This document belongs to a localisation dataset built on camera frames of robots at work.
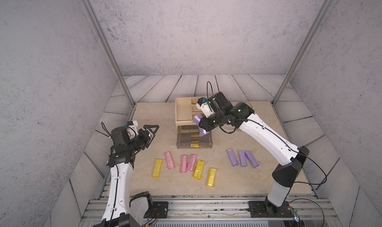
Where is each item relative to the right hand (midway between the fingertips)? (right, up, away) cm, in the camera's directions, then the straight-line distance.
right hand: (200, 124), depth 72 cm
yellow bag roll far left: (-24, -26, +13) cm, 37 cm away
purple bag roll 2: (+26, -21, +16) cm, 37 cm away
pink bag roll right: (-5, -24, +13) cm, 28 cm away
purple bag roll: (+20, -23, +16) cm, 34 cm away
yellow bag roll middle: (0, -26, +12) cm, 29 cm away
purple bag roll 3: (+32, -23, +14) cm, 42 cm away
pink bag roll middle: (-9, -24, +16) cm, 30 cm away
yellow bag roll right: (+6, -30, +10) cm, 32 cm away
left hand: (-21, -3, +3) cm, 21 cm away
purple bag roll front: (-2, +3, 0) cm, 4 cm away
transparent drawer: (-6, -8, +13) cm, 16 cm away
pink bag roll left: (-18, -22, +16) cm, 33 cm away
